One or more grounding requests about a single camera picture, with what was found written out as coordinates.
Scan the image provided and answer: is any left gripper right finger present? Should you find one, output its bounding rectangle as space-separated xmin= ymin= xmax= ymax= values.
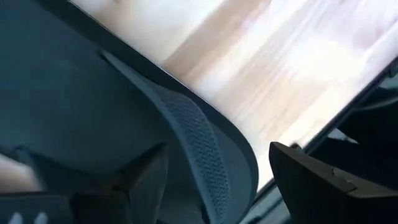
xmin=269 ymin=141 xmax=398 ymax=224

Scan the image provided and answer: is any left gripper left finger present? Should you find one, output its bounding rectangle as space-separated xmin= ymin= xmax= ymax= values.
xmin=74 ymin=142 xmax=170 ymax=224

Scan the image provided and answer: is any black flip-flop sandal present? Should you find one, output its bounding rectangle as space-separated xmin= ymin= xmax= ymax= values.
xmin=0 ymin=0 xmax=259 ymax=224

